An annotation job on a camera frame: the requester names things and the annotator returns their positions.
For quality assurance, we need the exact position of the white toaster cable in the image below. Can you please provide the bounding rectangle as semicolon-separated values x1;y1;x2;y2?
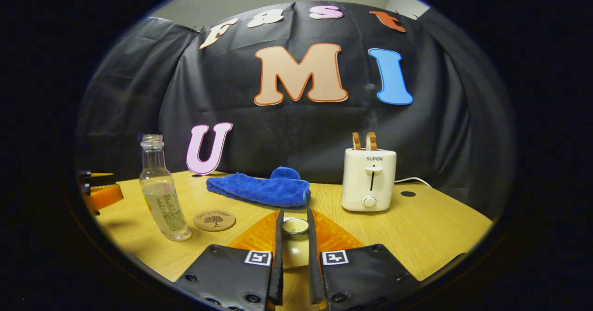
395;177;432;188

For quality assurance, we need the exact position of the round brown coaster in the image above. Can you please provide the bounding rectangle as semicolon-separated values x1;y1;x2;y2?
193;209;236;232

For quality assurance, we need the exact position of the blue towel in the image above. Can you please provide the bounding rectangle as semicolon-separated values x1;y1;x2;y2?
206;167;312;209

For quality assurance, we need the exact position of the cream toaster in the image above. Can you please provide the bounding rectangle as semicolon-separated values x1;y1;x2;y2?
341;148;397;212

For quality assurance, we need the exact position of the black backdrop cloth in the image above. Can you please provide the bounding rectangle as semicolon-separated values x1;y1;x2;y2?
74;1;517;219

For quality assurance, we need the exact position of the clear glass water bottle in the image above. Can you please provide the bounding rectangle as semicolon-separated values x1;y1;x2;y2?
139;134;192;241

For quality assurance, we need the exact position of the cream teacup lid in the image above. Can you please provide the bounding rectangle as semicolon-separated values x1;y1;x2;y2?
282;218;310;269

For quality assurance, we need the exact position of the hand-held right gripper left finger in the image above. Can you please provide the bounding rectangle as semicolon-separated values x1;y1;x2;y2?
175;209;284;311

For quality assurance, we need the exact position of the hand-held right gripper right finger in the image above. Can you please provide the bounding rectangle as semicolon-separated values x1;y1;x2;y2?
307;209;421;311

